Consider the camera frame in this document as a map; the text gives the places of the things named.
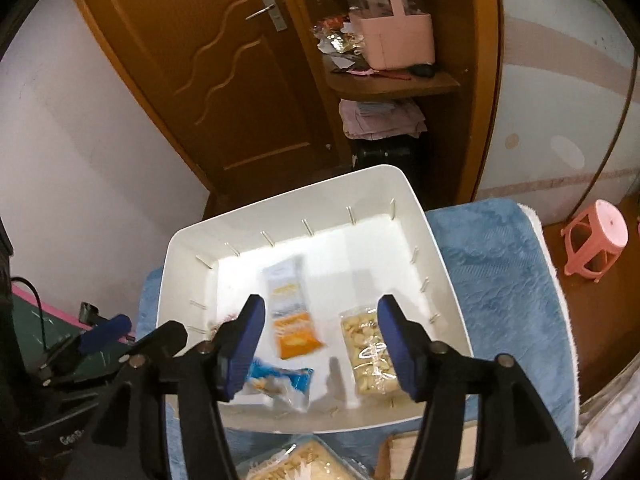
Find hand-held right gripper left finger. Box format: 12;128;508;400
91;294;267;480

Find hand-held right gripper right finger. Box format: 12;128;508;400
376;294;593;480

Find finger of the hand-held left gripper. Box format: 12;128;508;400
39;314;134;386
107;320;189;367

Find blue and white snack packet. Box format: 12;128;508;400
244;357;315;413

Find white plastic bin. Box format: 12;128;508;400
156;164;475;433

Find clear biscuit packet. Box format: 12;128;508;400
235;437;373;480

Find clear nut snack packet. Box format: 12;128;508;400
339;305;401;397

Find orange and white snack packet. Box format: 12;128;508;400
261;255;327;361

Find blue fluffy towel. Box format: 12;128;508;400
136;199;583;480

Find black equipment box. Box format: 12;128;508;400
0;215;15;311

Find black suitcase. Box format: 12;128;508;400
350;135;426;186

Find pale patterned cloth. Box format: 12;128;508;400
575;370;640;480

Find folded pink clothes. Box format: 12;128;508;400
339;99;428;140

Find pink plastic stool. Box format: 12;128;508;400
560;199;629;283

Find brown wooden door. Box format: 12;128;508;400
67;0;351;201

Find wooden corner shelf unit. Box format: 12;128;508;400
280;0;501;211

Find pile of shiny wrappers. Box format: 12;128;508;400
312;15;368;58

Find black looped cable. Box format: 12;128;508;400
11;276;51;356

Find pink handled basket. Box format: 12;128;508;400
348;0;435;70

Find metal door handle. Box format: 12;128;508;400
245;0;287;32

